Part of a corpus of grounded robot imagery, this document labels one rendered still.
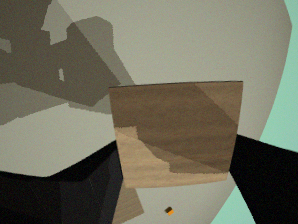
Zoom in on small orange block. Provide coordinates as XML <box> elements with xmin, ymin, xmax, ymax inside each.
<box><xmin>166</xmin><ymin>206</ymin><xmax>174</xmax><ymax>216</ymax></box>

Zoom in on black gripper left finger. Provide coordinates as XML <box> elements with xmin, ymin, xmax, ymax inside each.
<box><xmin>0</xmin><ymin>140</ymin><xmax>124</xmax><ymax>224</ymax></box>

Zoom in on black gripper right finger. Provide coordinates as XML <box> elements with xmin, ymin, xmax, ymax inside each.
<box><xmin>229</xmin><ymin>135</ymin><xmax>298</xmax><ymax>224</ymax></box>

